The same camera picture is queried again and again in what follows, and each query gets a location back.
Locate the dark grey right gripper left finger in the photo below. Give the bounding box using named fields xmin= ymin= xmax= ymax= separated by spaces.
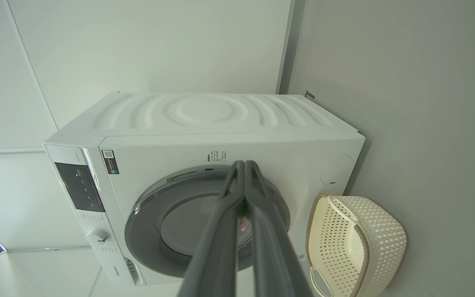
xmin=178 ymin=161 xmax=245 ymax=297

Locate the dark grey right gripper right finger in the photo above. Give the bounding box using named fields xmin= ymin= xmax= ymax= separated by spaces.
xmin=245 ymin=160 xmax=314 ymax=297

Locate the round washing machine door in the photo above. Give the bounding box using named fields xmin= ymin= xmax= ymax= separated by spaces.
xmin=124 ymin=165 xmax=291 ymax=278

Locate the cream perforated laundry basket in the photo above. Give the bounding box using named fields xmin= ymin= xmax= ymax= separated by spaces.
xmin=306 ymin=193 xmax=407 ymax=297

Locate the white appliance control knob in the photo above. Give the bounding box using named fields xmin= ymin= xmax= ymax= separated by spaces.
xmin=86 ymin=228 xmax=109 ymax=247

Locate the white front-load washing machine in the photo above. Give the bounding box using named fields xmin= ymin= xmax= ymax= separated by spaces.
xmin=43 ymin=92 xmax=366 ymax=287

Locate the black QR code sticker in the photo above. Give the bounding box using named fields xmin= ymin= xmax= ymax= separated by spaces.
xmin=101 ymin=150 xmax=120 ymax=175

